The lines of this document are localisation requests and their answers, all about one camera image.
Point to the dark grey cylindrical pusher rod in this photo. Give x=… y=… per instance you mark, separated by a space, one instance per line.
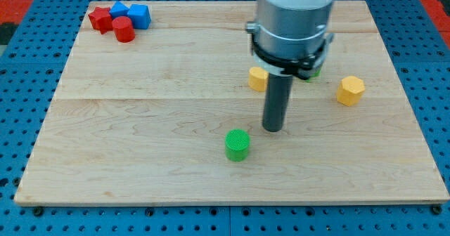
x=276 y=102

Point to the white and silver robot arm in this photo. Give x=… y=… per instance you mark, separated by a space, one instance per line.
x=288 y=39

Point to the green block behind arm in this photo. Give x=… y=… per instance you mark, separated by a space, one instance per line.
x=312 y=74

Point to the yellow hexagon block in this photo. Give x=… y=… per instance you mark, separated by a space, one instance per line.
x=350 y=90

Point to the yellow block behind rod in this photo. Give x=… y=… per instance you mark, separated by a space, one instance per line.
x=257 y=79

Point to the green cylinder block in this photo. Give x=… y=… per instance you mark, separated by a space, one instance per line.
x=237 y=145

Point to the light wooden board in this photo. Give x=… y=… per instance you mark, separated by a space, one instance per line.
x=143 y=124

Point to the blue cube block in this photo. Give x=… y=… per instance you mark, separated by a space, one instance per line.
x=139 y=15

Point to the red cylinder block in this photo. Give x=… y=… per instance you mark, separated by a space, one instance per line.
x=123 y=29

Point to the blue pentagon block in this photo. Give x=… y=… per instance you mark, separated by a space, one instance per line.
x=118 y=9

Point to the red star block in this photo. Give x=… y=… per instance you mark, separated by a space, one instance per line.
x=101 y=19

